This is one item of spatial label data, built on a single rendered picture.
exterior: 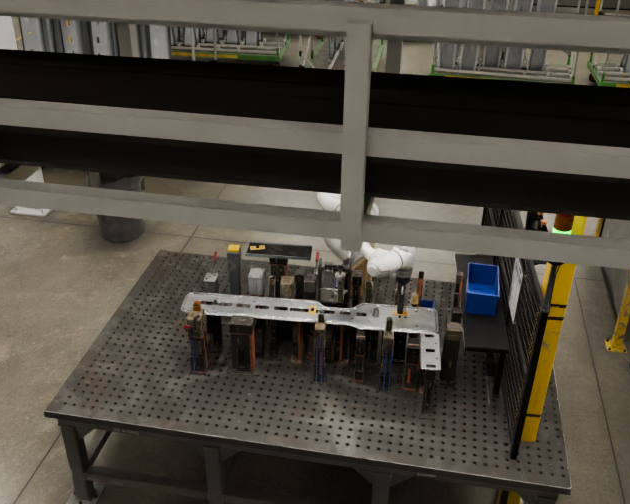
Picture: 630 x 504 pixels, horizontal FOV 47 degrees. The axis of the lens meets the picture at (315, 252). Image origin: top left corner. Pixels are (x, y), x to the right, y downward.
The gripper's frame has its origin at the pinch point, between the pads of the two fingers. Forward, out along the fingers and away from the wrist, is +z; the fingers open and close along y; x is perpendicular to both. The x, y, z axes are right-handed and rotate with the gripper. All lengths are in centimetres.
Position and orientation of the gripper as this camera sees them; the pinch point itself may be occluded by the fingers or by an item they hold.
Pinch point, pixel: (400, 306)
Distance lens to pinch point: 387.4
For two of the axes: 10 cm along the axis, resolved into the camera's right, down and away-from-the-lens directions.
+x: 9.9, 0.7, -0.9
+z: -0.1, 8.6, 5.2
